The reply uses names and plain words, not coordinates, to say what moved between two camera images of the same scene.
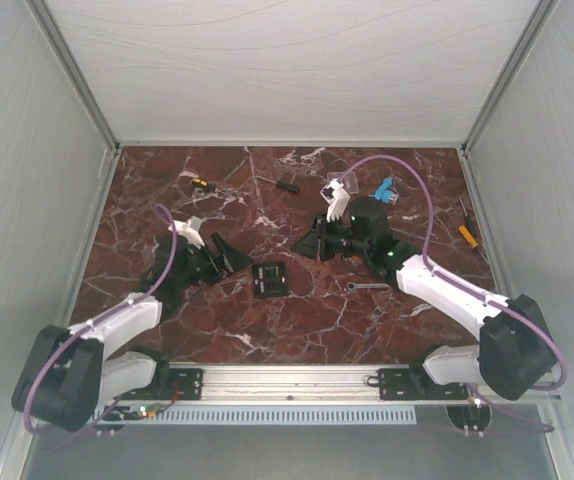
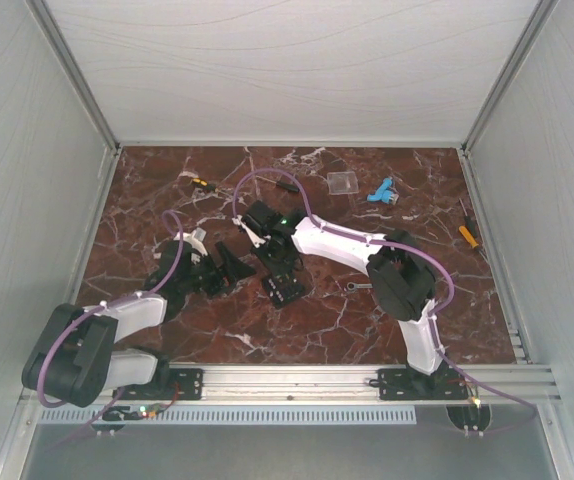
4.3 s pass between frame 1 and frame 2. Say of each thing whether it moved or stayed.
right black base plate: stayed
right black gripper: moved
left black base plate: stayed
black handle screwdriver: stayed
